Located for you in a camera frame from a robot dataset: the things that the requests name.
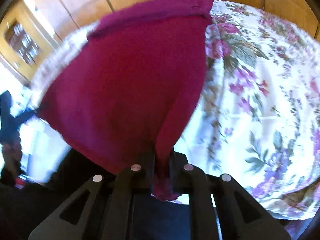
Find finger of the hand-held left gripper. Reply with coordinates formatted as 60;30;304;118
15;109;43;127

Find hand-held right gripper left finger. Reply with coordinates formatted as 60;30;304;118
27;150;157;240

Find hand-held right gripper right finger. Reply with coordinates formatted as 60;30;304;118
167;150;292;240

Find dark red pants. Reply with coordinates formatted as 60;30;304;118
37;0;215;202

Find wooden door with shelf niche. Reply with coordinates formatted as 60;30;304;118
0;0;65;85

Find bed with floral bedspread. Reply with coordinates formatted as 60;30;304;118
30;0;320;233

